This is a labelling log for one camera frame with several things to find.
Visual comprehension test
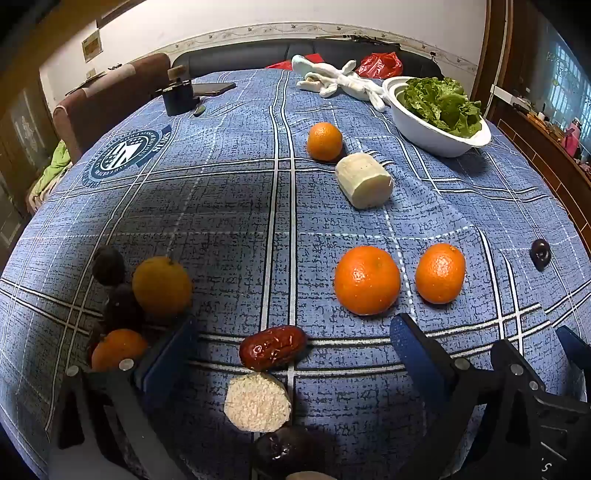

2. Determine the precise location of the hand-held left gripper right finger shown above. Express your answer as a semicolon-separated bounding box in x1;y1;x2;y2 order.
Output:
389;313;546;480

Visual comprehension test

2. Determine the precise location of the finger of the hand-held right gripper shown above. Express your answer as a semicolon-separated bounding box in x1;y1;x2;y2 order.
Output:
555;325;591;370

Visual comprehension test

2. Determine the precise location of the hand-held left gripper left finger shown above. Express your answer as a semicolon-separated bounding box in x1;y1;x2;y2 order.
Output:
46;314;201;480

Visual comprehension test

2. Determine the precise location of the small orange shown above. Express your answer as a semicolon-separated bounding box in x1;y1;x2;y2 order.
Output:
91;329;148;372
307;121;344;162

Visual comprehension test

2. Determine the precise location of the yellowish orange with stem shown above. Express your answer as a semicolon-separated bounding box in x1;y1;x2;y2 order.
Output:
132;256;193;324

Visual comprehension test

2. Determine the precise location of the dark purple passion fruit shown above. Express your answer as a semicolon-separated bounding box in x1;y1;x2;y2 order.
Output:
92;247;126;287
252;427;324;480
102;285;145;330
530;239;551;271

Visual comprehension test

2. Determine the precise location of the oval orange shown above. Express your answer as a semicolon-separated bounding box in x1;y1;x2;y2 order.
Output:
414;243;467;305

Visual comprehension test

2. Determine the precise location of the large orange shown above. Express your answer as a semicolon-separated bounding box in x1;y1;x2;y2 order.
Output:
334;246;402;316

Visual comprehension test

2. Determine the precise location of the long white yam chunk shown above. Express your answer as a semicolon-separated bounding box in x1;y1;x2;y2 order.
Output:
335;152;394;210

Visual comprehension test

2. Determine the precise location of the blue plaid tablecloth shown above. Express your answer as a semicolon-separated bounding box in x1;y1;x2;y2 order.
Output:
0;69;591;480

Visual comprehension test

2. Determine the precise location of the wooden cabinet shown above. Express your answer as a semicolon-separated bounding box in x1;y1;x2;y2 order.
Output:
489;83;591;241

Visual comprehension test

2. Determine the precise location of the pink bottle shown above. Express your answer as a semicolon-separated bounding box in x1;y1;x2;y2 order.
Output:
563;119;583;158

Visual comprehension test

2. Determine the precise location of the white bowl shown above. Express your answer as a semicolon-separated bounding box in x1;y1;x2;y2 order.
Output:
382;76;491;158

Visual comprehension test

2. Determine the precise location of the green cloth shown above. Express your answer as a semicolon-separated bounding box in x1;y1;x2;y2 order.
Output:
28;141;72;204

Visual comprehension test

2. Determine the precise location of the green lettuce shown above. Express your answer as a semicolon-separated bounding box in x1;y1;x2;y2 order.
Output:
403;77;485;138

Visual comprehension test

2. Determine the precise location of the black device with wooden knob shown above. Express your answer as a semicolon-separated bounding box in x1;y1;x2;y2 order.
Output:
161;66;200;117

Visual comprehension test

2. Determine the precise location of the brown armchair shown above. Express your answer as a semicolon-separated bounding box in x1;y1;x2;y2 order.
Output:
53;53;171;162

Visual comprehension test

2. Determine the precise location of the black smartphone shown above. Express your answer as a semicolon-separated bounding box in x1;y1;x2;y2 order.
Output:
191;82;237;97

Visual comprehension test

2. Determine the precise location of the red plastic bag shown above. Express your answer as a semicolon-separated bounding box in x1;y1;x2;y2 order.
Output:
355;52;404;80

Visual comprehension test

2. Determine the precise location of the black leather sofa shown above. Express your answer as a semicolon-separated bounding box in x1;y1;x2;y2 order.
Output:
172;39;444;81

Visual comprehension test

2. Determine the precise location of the red flat packet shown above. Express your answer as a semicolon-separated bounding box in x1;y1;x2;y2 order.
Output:
265;53;324;71

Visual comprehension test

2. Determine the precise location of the yellow wall notice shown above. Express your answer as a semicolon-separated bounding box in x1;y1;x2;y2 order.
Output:
82;30;103;63

